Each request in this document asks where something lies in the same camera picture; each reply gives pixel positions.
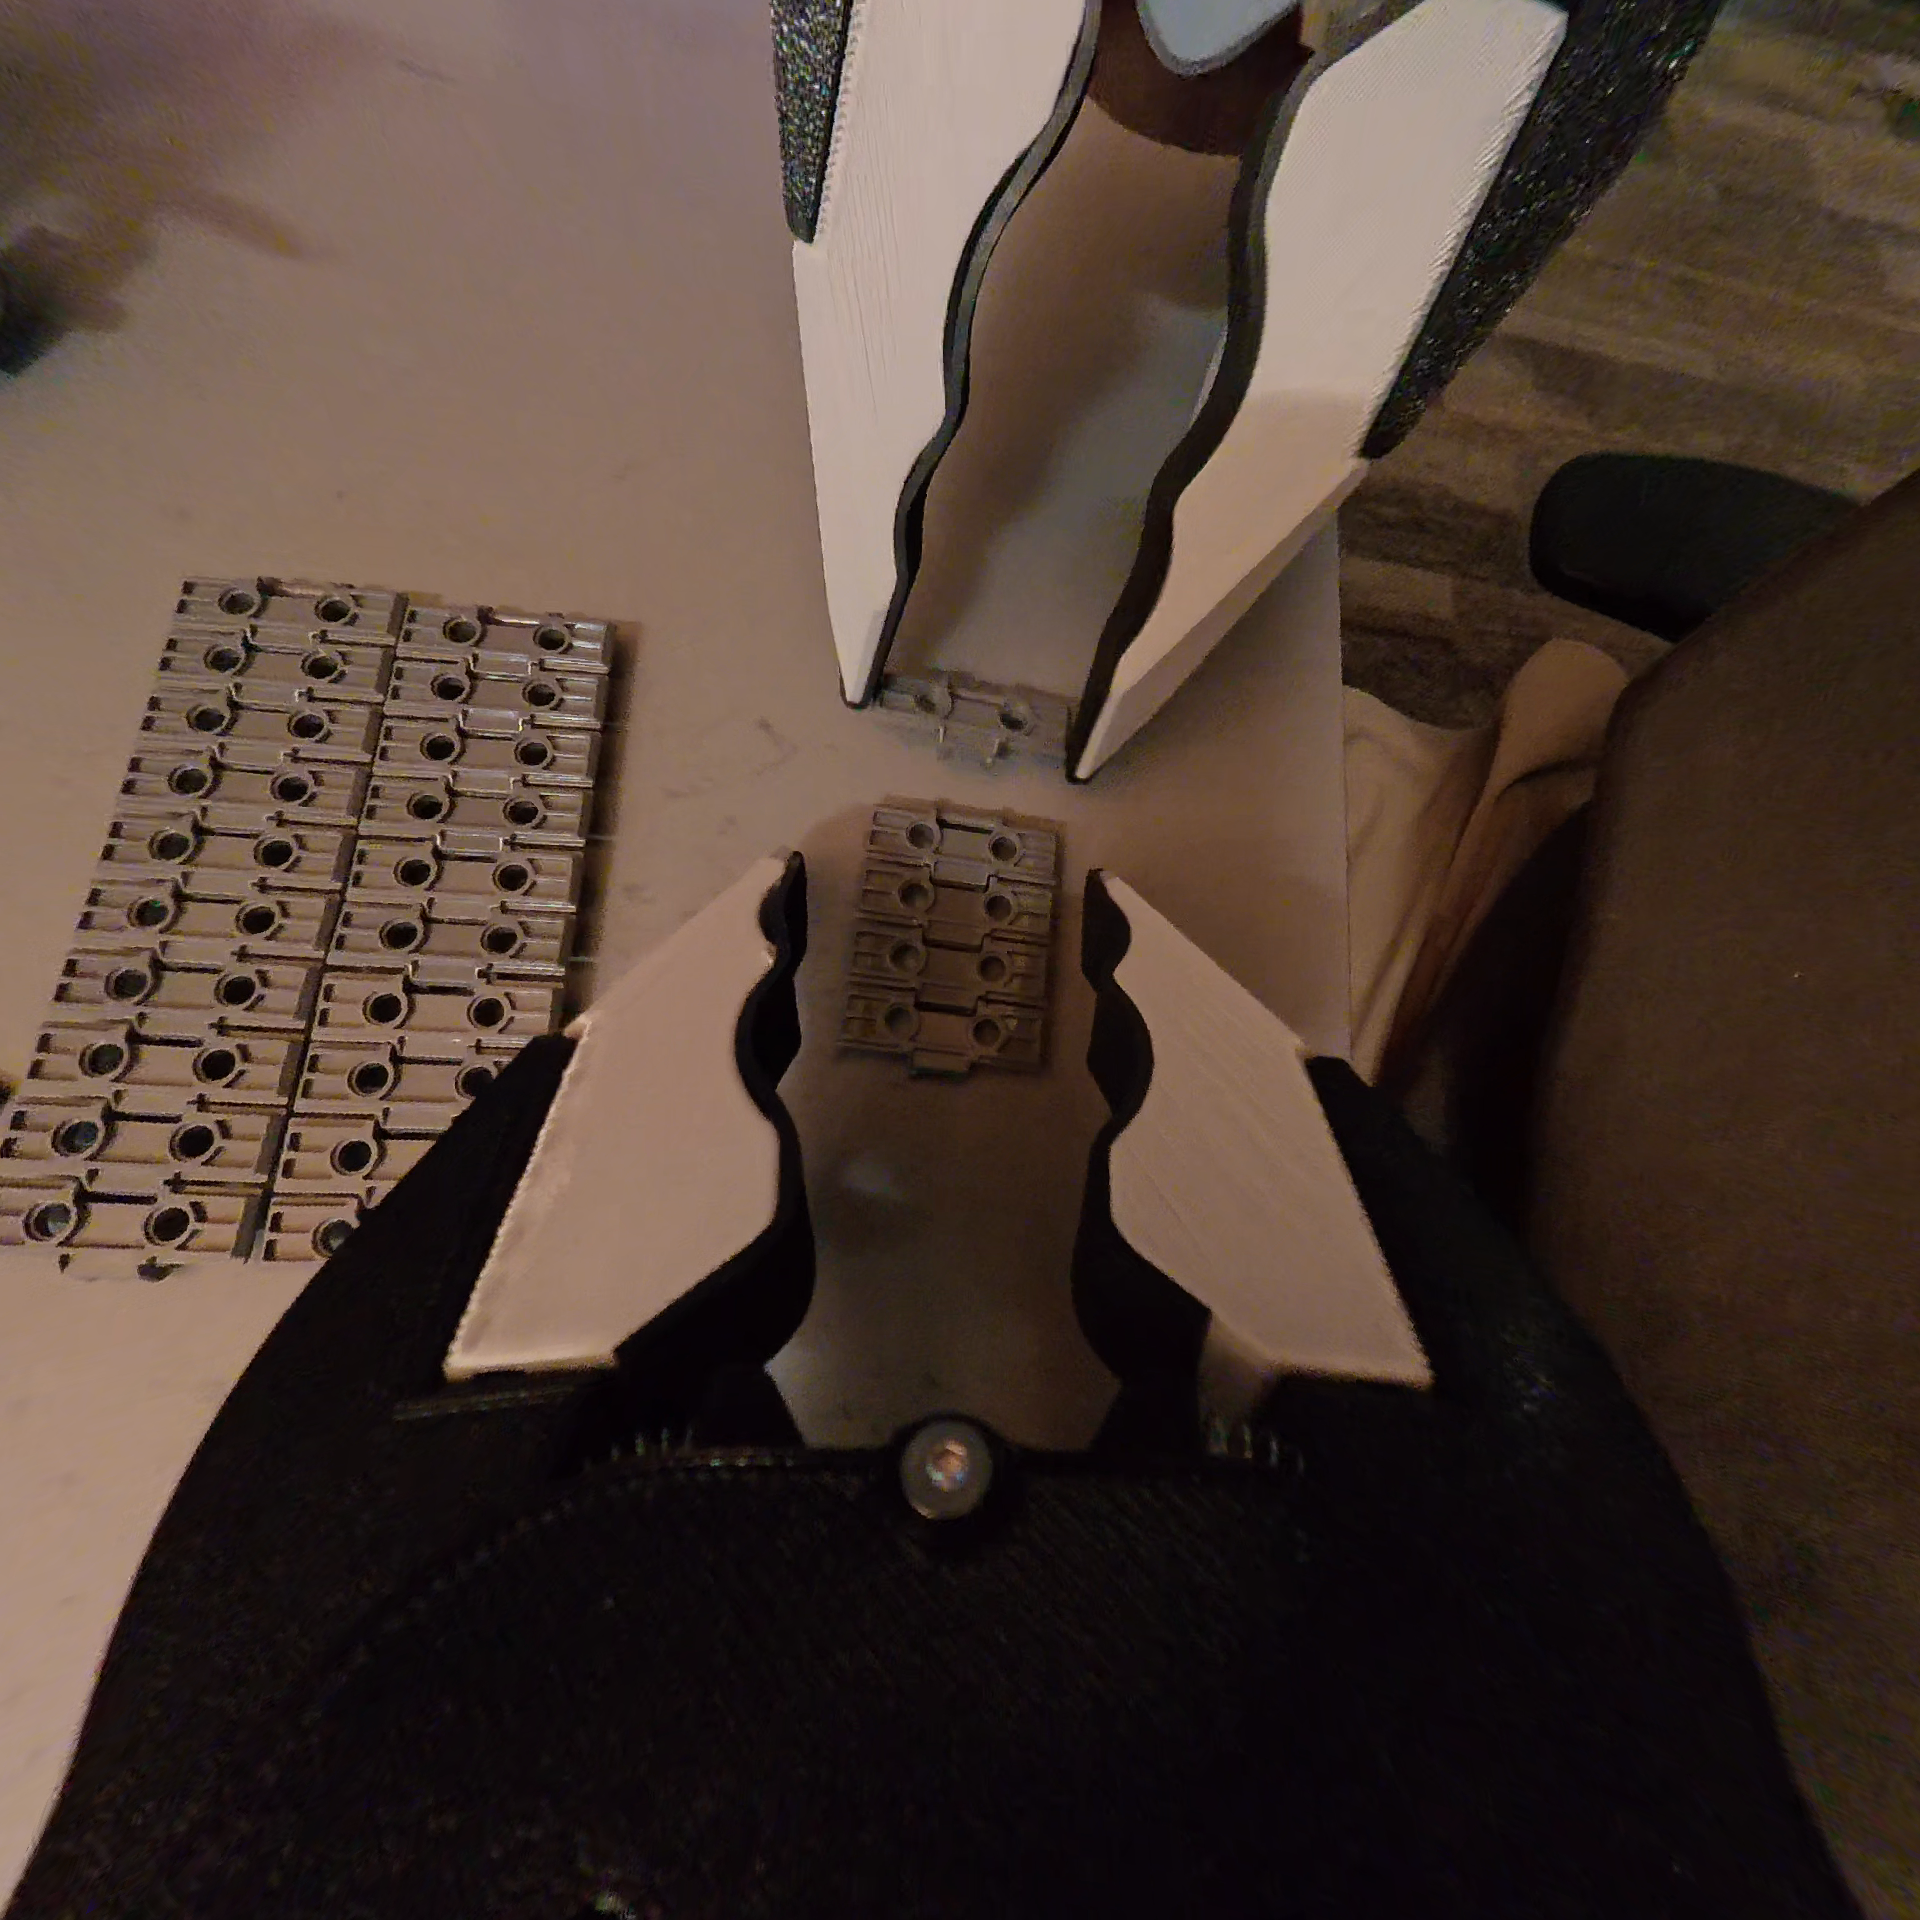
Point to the dark grey track link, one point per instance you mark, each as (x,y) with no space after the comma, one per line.
(976,713)

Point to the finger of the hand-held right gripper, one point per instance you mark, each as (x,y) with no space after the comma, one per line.
(901,225)
(1350,269)

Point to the short dark grey track strip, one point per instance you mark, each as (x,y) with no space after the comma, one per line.
(944,931)

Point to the person's right hand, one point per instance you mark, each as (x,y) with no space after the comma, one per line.
(1186,113)

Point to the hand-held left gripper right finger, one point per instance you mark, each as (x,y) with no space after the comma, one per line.
(1262,1198)

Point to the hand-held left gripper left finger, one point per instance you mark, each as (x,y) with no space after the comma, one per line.
(645,1188)

